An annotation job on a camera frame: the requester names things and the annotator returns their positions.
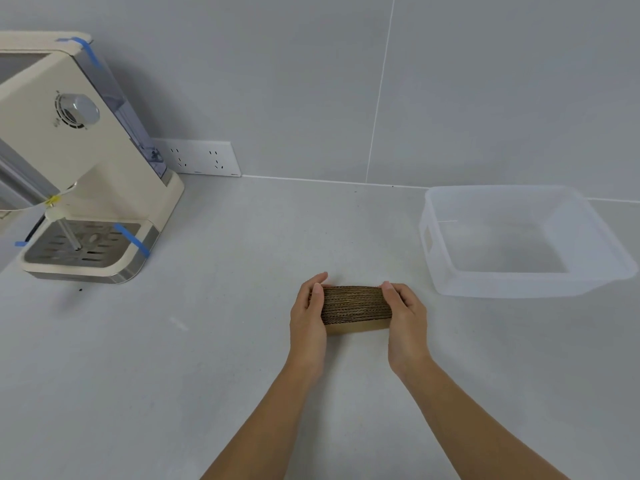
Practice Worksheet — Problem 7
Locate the clear water tank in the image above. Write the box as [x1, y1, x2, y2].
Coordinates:
[75, 48, 169, 179]

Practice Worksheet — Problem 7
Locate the cream coffee machine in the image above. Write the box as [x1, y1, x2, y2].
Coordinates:
[0, 30, 185, 285]

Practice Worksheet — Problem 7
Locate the white wall socket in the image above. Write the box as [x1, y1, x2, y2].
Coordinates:
[151, 138, 242, 178]

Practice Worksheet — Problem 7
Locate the person's right hand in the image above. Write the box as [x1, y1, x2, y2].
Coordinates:
[381, 281, 436, 378]

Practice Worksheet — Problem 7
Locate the person's left hand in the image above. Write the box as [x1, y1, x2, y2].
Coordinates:
[287, 272, 329, 381]

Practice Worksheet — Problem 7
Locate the person's right forearm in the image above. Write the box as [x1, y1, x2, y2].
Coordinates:
[399, 358, 571, 480]

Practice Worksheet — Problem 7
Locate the person's left forearm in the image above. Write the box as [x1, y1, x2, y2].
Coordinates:
[199, 362, 321, 480]

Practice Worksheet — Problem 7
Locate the long blue tape strip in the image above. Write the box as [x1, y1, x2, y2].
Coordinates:
[55, 36, 105, 71]

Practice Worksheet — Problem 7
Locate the white plastic container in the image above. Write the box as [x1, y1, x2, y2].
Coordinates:
[417, 184, 639, 299]

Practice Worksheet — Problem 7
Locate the stack of brown cup sleeves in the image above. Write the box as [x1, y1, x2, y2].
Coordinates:
[309, 283, 395, 337]

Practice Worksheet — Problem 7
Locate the metal steam wand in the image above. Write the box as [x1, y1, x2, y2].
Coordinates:
[45, 209, 85, 251]

